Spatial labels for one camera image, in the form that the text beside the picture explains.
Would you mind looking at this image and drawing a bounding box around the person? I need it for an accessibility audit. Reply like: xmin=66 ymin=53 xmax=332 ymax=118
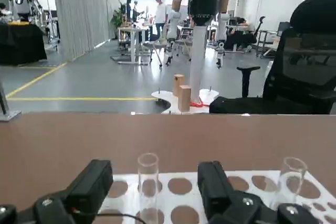
xmin=153 ymin=0 xmax=169 ymax=44
xmin=225 ymin=17 xmax=257 ymax=51

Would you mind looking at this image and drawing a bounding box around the clear glass test tube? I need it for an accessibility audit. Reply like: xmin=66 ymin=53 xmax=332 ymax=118
xmin=277 ymin=157 xmax=308 ymax=210
xmin=137 ymin=152 xmax=161 ymax=224

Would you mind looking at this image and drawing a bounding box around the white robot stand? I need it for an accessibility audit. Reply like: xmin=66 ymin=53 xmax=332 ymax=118
xmin=151 ymin=24 xmax=220 ymax=115

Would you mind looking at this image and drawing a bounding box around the black draped table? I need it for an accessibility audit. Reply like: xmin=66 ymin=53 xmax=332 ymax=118
xmin=0 ymin=22 xmax=48 ymax=66

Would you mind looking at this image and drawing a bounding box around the green potted plant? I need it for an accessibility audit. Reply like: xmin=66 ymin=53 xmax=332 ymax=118
xmin=110 ymin=8 xmax=126 ymax=29

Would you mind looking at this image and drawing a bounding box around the white test tube rack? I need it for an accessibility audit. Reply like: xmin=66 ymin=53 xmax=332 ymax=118
xmin=99 ymin=169 xmax=336 ymax=224

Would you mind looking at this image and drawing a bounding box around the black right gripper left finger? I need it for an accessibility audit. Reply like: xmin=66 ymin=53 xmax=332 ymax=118
xmin=0 ymin=158 xmax=114 ymax=224

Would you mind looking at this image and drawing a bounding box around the black office chair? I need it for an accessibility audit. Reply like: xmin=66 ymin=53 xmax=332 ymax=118
xmin=209 ymin=0 xmax=336 ymax=115

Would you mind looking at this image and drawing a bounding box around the aluminium post foot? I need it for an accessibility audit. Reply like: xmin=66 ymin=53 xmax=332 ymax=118
xmin=0 ymin=78 xmax=22 ymax=122

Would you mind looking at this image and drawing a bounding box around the grey curtain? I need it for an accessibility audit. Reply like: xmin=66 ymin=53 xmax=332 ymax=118
xmin=51 ymin=0 xmax=111 ymax=62

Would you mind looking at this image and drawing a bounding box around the white desk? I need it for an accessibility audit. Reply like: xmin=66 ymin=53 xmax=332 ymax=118
xmin=110 ymin=26 xmax=152 ymax=65

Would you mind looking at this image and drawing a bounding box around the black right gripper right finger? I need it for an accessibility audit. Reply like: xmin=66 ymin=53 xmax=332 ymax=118
xmin=197 ymin=161 xmax=321 ymax=224

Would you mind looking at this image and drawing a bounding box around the white humanoid robot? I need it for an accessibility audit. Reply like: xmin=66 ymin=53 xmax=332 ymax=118
xmin=9 ymin=0 xmax=34 ymax=22

